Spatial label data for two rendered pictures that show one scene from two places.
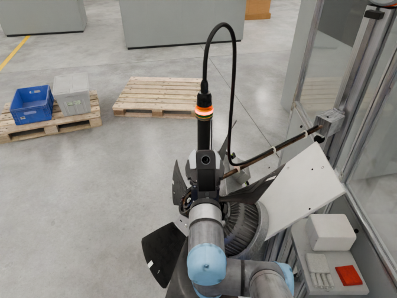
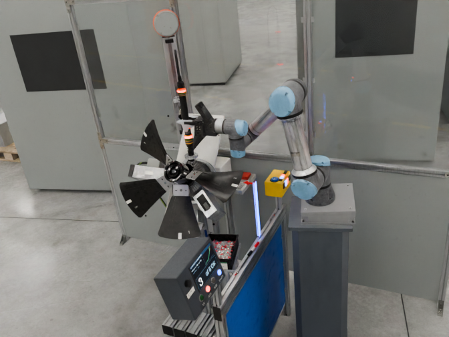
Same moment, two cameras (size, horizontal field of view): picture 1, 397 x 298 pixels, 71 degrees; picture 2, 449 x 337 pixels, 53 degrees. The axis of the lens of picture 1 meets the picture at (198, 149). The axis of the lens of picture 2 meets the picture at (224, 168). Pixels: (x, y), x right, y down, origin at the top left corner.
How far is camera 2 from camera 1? 1.91 m
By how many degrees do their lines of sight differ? 53
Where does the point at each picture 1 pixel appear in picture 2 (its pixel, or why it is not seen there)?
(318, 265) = not seen: hidden behind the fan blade
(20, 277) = not seen: outside the picture
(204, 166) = (203, 108)
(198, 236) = (230, 122)
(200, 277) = (244, 128)
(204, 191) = (210, 118)
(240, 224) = (201, 166)
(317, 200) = not seen: hidden behind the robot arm
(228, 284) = (246, 138)
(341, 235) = (225, 161)
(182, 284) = (220, 189)
